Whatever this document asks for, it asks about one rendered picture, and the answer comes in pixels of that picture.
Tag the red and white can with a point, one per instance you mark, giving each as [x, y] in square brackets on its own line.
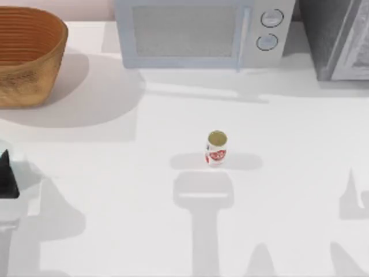
[216, 151]

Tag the microwave oven door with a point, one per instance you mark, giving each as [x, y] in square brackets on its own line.
[184, 31]

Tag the pale microwave oven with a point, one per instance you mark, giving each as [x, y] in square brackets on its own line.
[271, 57]

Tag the round microwave knob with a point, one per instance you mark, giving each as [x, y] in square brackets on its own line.
[267, 42]
[271, 17]

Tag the brown woven basket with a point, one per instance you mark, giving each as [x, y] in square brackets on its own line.
[29, 72]

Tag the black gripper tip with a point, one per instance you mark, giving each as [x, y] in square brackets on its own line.
[7, 179]

